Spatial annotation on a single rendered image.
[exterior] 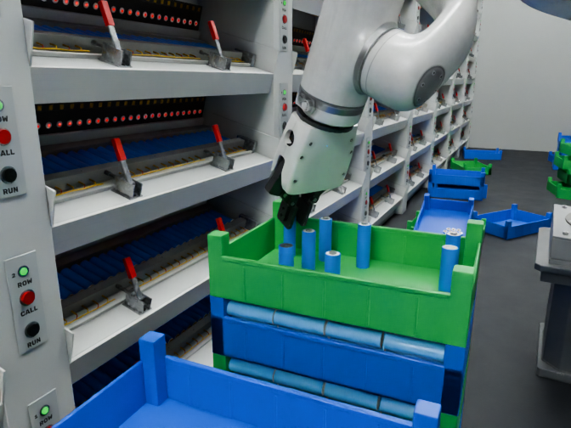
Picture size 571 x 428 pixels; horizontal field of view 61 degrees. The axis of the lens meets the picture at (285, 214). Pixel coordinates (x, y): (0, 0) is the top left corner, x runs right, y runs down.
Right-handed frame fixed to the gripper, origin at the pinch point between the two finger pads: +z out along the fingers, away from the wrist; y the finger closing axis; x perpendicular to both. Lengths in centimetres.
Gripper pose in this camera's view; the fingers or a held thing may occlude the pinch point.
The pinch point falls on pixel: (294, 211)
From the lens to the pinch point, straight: 69.9
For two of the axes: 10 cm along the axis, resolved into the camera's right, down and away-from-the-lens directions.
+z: -2.5, 7.8, 5.7
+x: -5.3, -6.0, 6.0
